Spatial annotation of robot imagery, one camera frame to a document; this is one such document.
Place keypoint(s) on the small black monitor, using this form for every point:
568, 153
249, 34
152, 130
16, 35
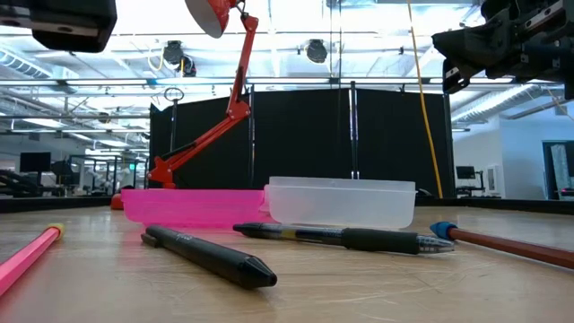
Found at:
465, 172

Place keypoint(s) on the red desk lamp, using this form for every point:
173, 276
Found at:
244, 58

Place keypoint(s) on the large black monitor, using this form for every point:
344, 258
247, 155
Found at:
35, 162

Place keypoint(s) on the pink-lidded clear supply box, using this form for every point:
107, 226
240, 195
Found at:
341, 204

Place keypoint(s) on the brown pencil blue cap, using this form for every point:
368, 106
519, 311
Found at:
515, 247

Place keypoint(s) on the black gel pen rubber grip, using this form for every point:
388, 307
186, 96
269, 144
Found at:
381, 240

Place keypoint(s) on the background robot workstation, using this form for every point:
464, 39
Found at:
107, 172

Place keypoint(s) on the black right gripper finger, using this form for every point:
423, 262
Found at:
471, 42
459, 78

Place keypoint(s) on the pink pencil yellow eraser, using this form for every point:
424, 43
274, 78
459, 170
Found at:
27, 256

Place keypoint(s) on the black folding partition screen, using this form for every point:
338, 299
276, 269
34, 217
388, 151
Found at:
305, 134

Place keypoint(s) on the thick matte black pen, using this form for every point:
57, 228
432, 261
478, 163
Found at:
215, 258

